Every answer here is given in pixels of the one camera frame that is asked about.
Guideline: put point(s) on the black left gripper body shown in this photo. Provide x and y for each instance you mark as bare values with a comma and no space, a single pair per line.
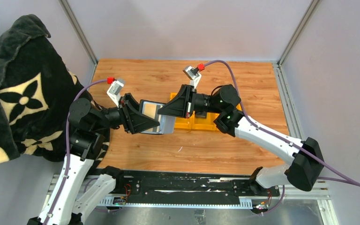
118,116

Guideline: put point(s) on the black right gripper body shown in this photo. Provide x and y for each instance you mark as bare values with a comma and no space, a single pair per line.
196,103

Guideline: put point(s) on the black leather card holder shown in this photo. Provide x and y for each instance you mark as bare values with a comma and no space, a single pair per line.
166,123

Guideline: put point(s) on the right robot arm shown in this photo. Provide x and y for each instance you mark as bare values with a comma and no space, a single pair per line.
302,158

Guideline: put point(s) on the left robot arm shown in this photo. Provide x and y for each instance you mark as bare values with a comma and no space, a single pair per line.
84,141

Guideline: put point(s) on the black VIP card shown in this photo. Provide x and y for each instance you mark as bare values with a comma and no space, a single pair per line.
201,115

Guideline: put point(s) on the yellow bin left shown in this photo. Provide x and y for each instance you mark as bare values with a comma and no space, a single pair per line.
184,123

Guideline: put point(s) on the yellow bin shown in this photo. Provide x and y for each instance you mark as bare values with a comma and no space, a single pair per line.
228,120
204,124
184,123

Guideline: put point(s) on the yellow bin middle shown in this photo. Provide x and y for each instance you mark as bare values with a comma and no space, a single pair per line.
204,124

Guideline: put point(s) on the yellow bin right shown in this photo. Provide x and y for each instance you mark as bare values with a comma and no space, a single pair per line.
228,120

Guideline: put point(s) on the black floral blanket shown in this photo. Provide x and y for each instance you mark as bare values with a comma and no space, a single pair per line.
36,91

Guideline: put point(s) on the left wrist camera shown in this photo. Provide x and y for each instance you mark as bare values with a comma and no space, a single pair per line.
113,92

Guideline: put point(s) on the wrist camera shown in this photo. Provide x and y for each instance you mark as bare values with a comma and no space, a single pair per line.
193,74
113,92

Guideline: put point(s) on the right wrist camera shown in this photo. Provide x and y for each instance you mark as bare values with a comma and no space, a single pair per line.
193,74

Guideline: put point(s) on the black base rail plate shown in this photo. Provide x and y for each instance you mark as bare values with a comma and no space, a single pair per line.
182,188

